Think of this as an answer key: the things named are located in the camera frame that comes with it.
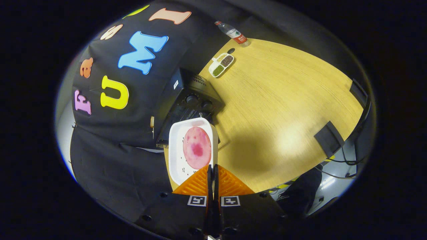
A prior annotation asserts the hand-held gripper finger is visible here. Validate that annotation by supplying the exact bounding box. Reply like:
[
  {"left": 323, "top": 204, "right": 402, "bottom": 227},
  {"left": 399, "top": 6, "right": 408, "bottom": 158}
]
[
  {"left": 213, "top": 164, "right": 287, "bottom": 239},
  {"left": 137, "top": 164, "right": 214, "bottom": 239}
]

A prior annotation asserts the pink round food slice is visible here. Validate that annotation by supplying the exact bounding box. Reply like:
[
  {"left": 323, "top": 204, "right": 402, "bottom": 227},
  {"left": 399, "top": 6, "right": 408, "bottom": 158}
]
[{"left": 183, "top": 126, "right": 211, "bottom": 170}]

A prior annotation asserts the white square plate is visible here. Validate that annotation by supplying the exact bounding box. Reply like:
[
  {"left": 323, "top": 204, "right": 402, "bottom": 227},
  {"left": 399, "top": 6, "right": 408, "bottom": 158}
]
[{"left": 168, "top": 117, "right": 219, "bottom": 186}]

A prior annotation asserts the black toaster oven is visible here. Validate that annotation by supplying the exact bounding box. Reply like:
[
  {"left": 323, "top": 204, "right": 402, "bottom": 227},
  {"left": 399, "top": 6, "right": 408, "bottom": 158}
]
[{"left": 154, "top": 68, "right": 231, "bottom": 150}]

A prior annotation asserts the white divided bean dish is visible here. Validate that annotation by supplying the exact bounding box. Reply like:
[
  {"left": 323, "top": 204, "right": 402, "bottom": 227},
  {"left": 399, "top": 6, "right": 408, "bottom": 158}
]
[{"left": 208, "top": 53, "right": 235, "bottom": 78}]

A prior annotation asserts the plastic water bottle red label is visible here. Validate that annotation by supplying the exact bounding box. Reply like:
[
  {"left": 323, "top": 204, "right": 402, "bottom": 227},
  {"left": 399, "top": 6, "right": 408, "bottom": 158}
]
[{"left": 215, "top": 21, "right": 250, "bottom": 46}]

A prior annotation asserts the black cable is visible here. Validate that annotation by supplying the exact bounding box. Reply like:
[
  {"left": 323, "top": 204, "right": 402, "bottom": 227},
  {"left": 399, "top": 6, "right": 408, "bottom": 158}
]
[{"left": 320, "top": 147, "right": 364, "bottom": 179}]

